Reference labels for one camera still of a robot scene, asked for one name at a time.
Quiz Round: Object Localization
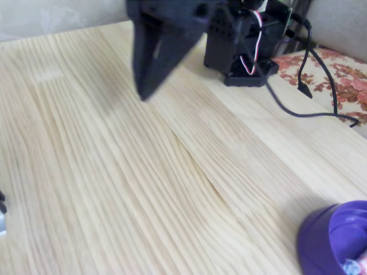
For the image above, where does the white red candy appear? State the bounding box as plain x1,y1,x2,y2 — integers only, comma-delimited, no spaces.
342,257,364,275

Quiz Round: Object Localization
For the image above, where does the purple plastic bowl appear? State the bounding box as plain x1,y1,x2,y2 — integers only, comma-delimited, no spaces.
296,199,367,275

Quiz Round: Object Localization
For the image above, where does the floral patterned cloth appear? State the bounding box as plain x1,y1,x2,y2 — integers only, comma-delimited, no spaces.
271,47,367,127

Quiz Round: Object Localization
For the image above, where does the red white servo wire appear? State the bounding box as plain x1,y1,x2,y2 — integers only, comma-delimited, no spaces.
239,8,264,77

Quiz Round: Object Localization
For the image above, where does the black cable with plug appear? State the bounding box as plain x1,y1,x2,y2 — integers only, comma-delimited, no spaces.
296,17,314,100

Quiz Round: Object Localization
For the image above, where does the thick black cable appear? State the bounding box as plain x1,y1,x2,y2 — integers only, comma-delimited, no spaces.
289,13,339,115

